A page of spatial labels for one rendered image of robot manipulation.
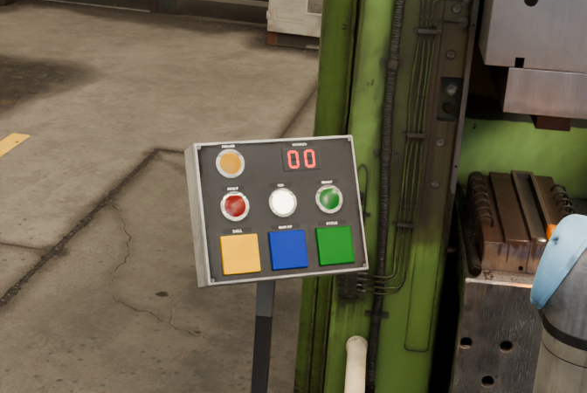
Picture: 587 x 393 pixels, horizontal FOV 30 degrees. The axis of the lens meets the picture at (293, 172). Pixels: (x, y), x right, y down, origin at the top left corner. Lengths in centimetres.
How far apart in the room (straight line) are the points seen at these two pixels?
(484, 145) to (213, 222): 92
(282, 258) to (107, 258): 237
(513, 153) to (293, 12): 513
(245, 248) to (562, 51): 75
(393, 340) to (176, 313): 156
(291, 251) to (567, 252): 101
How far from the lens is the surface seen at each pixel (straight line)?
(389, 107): 240
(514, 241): 239
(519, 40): 225
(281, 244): 216
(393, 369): 268
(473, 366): 245
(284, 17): 786
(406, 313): 261
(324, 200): 221
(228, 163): 216
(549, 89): 228
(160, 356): 379
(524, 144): 282
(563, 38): 226
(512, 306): 239
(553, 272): 125
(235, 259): 213
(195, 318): 403
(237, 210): 215
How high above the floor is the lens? 191
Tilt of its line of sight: 20 degrees down
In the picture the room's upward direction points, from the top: 4 degrees clockwise
